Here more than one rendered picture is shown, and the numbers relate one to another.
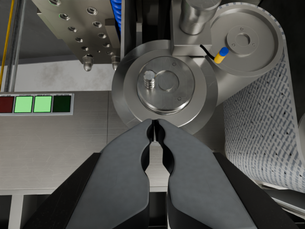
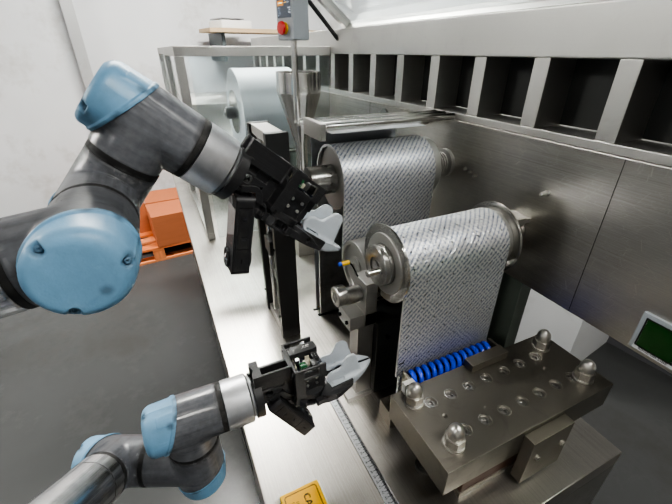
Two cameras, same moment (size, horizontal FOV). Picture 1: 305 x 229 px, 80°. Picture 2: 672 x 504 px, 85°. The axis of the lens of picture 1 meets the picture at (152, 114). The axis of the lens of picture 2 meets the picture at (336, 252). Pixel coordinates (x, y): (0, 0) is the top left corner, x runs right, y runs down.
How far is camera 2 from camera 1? 53 cm
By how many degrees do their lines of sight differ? 62
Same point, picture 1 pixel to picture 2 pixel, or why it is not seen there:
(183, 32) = (362, 289)
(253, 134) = (384, 193)
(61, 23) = (522, 413)
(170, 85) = (373, 262)
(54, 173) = not seen: outside the picture
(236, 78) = (361, 245)
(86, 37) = (523, 385)
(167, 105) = (375, 251)
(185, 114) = (376, 238)
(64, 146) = not seen: outside the picture
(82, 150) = (649, 239)
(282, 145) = (355, 189)
